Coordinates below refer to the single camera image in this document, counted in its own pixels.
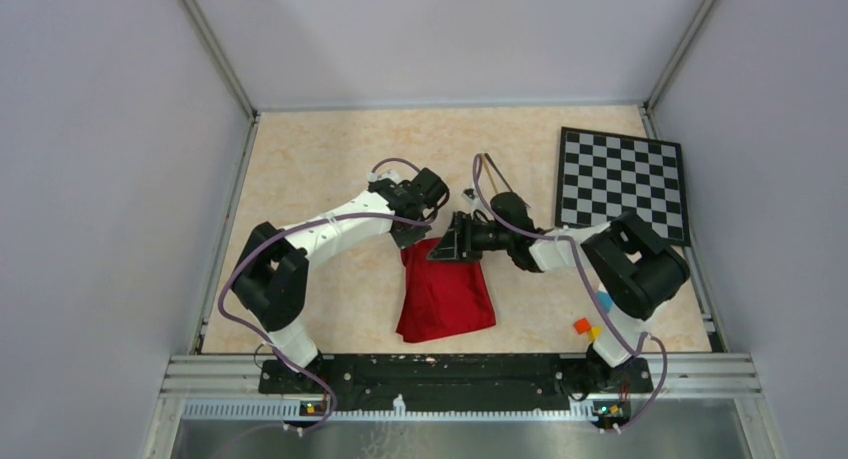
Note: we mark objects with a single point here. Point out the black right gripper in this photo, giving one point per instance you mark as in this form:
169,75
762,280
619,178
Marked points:
457,244

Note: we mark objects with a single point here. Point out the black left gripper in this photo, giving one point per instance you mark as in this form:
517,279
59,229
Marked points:
406,239

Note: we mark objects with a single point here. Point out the red cloth napkin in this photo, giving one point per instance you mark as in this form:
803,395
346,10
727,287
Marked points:
441,299

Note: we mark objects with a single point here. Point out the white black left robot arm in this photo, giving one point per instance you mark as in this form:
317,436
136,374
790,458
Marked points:
271,276

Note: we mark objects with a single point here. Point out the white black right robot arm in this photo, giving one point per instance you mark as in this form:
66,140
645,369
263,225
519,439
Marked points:
638,270

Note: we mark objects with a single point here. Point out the gold spoon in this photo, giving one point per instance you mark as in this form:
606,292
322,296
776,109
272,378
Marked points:
489,174

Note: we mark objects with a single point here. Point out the dark metal fork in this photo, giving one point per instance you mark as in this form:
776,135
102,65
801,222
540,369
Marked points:
491,164

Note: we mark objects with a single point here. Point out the orange block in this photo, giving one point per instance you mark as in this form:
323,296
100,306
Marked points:
582,326

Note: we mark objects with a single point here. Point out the black and white chessboard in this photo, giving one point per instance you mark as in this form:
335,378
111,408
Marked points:
603,175

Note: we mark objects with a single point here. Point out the blue block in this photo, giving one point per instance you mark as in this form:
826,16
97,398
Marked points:
605,300

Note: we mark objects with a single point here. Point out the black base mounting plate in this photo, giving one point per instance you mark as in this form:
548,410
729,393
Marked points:
458,382

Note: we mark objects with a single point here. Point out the aluminium frame rail front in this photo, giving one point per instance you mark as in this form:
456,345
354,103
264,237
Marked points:
226,387

